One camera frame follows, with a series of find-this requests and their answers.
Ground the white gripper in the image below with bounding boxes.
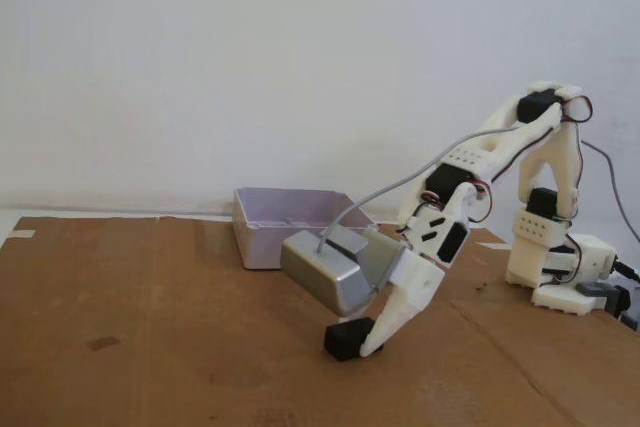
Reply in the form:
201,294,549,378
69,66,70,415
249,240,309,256
360,248,446,357

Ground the black block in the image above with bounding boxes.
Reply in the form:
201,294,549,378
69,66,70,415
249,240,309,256
323,317,386,362

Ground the white plastic box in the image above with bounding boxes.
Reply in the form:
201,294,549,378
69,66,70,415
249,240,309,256
232,187,379,272

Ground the silver webcam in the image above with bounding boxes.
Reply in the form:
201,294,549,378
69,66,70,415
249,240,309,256
279,225,407,319

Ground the brown cardboard sheet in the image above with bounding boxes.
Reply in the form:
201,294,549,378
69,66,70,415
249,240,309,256
0,215,640,427

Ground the grey black table clamp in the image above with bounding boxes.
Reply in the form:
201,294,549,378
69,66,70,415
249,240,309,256
576,280,640,333

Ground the grey webcam cable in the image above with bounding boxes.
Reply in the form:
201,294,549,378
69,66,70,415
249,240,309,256
317,127,640,254

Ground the black power cable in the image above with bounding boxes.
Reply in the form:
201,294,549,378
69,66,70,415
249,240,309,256
612,259,640,284

